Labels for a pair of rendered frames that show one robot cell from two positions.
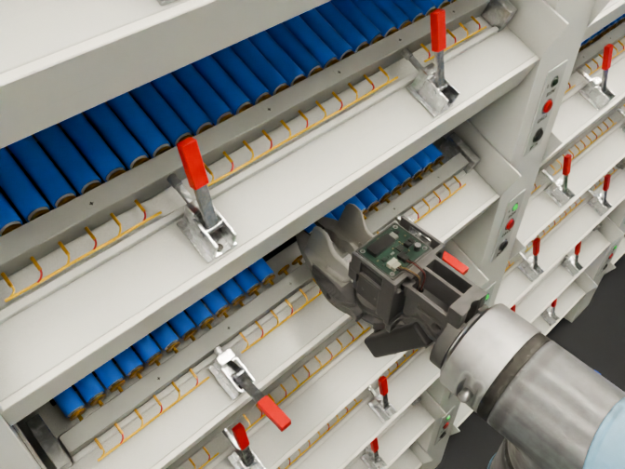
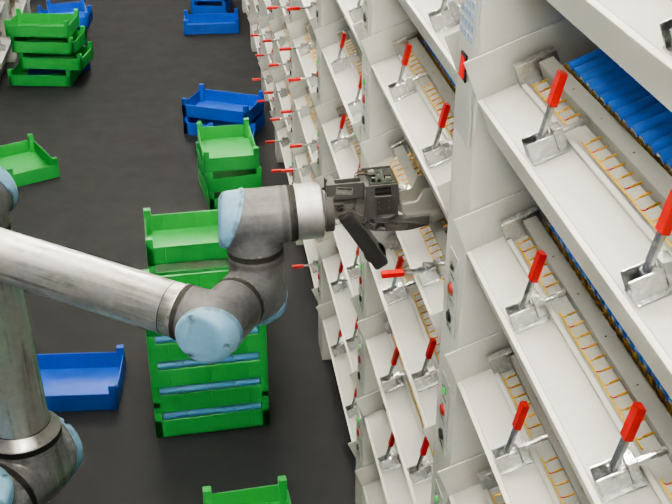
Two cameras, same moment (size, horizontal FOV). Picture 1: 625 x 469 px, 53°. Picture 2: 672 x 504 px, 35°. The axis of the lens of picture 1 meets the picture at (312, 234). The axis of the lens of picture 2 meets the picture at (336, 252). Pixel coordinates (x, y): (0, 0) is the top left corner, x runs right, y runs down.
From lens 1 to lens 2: 183 cm
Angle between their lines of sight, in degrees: 90
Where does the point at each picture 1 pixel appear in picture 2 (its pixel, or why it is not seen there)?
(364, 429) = (413, 460)
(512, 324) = (306, 189)
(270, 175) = (422, 107)
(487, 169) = not seen: hidden behind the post
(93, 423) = (400, 152)
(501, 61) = not seen: hidden behind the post
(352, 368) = (419, 355)
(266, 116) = (441, 89)
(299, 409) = (410, 324)
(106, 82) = not seen: outside the picture
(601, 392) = (252, 193)
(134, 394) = (405, 161)
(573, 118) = (494, 428)
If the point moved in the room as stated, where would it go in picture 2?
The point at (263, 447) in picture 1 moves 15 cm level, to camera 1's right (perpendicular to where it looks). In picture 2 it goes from (400, 306) to (354, 343)
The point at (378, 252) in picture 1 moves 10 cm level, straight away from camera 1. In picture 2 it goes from (381, 169) to (430, 188)
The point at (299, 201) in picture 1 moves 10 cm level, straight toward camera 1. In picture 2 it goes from (404, 116) to (352, 103)
